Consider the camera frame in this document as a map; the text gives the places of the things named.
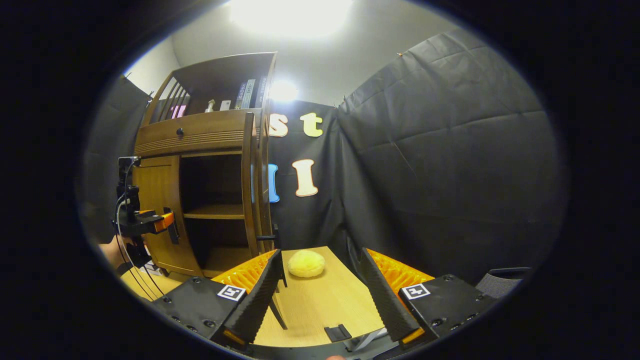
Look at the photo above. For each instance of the yellow round sponge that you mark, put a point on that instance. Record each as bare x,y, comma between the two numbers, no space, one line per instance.
306,264

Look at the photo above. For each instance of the small pump bottle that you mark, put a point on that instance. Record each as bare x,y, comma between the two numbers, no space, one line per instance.
210,106

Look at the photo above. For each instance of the wooden double-door shoe cabinet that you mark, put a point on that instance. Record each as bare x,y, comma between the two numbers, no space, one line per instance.
220,75

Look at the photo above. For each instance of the wooden cabinet door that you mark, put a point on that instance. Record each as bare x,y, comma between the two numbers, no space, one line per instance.
249,175
155,185

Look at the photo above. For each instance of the black backdrop cloth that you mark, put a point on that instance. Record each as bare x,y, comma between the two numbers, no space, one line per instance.
450,150

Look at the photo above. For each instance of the ceiling light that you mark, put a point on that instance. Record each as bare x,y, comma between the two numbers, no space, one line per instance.
290,15

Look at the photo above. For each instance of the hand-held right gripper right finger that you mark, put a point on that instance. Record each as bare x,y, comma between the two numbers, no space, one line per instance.
385,295

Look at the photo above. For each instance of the small white box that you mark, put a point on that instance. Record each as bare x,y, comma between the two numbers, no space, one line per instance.
225,105

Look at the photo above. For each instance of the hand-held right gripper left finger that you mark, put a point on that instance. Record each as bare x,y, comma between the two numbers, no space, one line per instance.
257,300

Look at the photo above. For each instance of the dark grey book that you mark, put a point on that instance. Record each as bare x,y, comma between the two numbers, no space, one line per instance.
240,96

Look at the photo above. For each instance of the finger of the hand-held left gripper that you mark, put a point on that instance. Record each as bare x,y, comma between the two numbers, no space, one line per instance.
162,222

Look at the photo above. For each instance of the black mesh chair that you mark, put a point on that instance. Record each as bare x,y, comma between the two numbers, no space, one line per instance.
500,282

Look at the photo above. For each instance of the wooden inner shelf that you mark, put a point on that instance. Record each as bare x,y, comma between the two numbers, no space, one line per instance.
215,212

